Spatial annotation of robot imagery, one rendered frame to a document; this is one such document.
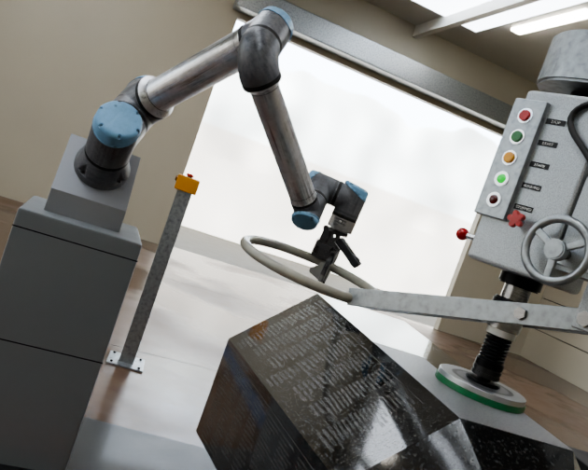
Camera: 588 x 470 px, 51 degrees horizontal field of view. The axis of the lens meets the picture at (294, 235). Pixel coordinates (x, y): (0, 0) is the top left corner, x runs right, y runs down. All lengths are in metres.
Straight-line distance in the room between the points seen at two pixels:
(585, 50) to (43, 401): 1.89
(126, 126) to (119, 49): 6.19
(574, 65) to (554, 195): 0.30
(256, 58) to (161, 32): 6.59
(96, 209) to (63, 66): 6.11
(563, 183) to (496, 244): 0.20
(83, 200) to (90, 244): 0.17
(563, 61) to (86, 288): 1.55
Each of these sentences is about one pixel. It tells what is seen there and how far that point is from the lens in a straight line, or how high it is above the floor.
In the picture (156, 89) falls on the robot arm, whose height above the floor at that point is 1.35.
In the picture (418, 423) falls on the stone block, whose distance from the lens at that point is 1.33.
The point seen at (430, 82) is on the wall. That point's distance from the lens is 8.98.
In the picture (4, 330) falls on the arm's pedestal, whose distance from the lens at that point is 2.22.
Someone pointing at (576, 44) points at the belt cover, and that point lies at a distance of 1.60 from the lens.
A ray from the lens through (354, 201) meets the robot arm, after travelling 2.12.
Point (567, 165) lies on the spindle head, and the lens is 1.49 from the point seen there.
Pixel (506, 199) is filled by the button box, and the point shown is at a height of 1.32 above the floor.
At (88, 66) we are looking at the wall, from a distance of 8.24.
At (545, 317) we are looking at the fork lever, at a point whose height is 1.10.
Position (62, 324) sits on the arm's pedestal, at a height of 0.52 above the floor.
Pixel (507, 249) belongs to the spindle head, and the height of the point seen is 1.22.
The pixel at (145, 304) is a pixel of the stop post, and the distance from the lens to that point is 3.49.
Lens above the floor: 1.16
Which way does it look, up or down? 3 degrees down
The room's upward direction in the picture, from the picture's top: 20 degrees clockwise
